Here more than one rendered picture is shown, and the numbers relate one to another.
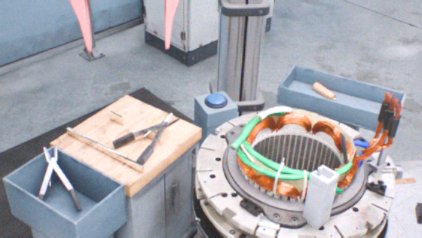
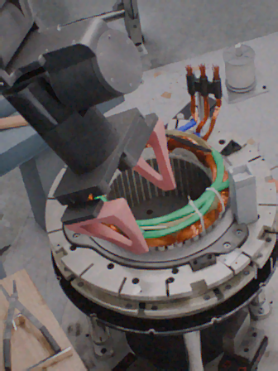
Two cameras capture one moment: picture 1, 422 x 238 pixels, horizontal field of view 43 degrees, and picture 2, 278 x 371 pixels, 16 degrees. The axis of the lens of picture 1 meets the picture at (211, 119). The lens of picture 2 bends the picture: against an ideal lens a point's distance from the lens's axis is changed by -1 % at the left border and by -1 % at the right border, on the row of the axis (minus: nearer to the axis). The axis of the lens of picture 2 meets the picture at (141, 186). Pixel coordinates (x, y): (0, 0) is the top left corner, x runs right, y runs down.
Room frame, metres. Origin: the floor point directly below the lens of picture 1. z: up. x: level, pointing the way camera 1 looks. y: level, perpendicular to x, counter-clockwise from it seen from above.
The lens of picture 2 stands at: (0.13, 0.63, 2.14)
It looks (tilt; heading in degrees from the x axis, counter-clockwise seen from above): 47 degrees down; 306
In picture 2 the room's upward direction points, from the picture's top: 10 degrees counter-clockwise
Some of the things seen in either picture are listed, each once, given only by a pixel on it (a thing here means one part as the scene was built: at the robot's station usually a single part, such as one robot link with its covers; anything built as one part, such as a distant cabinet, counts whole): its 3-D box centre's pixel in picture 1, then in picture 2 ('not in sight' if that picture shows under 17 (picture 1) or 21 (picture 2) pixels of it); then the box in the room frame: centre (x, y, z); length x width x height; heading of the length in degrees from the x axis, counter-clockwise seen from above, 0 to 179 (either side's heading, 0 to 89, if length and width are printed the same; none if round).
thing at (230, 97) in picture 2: not in sight; (239, 65); (0.81, -0.70, 0.83); 0.09 x 0.09 x 0.10; 46
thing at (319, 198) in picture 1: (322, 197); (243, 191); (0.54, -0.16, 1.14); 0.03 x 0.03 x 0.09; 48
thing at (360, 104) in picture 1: (331, 142); (55, 163); (0.95, -0.27, 0.92); 0.25 x 0.11 x 0.28; 65
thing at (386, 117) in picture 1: (389, 118); (203, 84); (0.64, -0.26, 1.21); 0.04 x 0.04 x 0.03; 48
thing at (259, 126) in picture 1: (262, 129); not in sight; (0.72, -0.09, 1.12); 0.06 x 0.02 x 0.04; 138
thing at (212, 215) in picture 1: (221, 218); (179, 302); (0.58, -0.02, 1.06); 0.09 x 0.04 x 0.01; 48
